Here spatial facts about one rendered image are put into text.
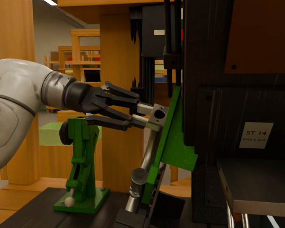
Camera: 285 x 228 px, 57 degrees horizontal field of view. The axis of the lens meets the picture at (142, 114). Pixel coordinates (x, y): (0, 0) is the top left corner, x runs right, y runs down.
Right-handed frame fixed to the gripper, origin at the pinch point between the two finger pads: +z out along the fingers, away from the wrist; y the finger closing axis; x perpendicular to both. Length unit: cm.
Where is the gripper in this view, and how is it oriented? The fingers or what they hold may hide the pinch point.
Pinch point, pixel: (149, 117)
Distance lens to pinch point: 63.6
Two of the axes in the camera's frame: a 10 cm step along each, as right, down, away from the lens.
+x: -0.6, 5.9, 8.1
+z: 9.5, 2.8, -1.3
